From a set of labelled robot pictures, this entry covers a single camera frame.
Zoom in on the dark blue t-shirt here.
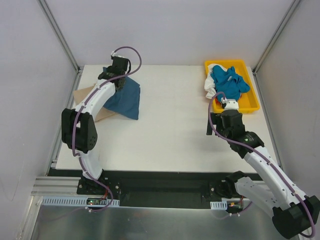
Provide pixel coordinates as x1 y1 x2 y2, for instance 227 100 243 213
103 76 141 120

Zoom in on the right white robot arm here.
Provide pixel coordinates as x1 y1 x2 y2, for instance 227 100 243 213
206 97 320 239

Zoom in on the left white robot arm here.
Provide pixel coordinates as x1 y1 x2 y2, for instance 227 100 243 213
61 56 131 195

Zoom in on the yellow plastic bin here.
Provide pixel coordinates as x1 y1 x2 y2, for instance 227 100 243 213
204 59 260 114

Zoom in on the bright blue t-shirt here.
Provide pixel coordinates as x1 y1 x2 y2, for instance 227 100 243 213
210 65 251 101

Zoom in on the white t-shirt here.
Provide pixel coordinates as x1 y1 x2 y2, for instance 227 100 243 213
204 63 225 99

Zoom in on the folded beige t-shirt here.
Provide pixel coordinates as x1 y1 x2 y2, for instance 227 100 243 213
73 85 117 122

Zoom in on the right aluminium frame post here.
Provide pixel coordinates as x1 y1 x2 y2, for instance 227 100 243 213
252 0 303 76

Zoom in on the aluminium frame post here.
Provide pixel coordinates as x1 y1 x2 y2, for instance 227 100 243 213
252 0 303 76
37 0 81 73

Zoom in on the right white cable duct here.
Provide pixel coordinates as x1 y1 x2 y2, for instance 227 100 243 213
210 200 228 211

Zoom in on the white cable duct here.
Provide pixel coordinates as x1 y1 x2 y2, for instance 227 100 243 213
210 200 228 211
42 196 120 208

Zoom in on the left aluminium frame post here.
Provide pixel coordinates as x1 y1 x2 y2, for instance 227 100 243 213
37 0 81 73

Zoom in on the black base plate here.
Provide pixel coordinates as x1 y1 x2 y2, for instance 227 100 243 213
76 169 255 208

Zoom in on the left white cable duct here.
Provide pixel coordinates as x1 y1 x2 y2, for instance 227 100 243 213
42 196 120 208

